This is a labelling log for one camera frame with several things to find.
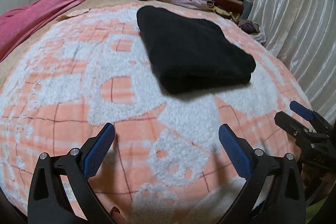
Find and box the black long sleeve shirt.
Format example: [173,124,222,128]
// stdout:
[137,6,256,94]

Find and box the white bag of clothes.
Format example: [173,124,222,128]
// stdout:
[235,19,266,45]

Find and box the left hand thumb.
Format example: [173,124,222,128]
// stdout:
[110,206,124,224]

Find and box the white satin curtain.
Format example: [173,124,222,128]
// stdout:
[249,0,336,123]

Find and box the pink checkered fleece blanket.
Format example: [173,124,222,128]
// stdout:
[1,3,310,223]

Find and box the pink quilt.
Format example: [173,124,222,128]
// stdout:
[1,0,86,61]

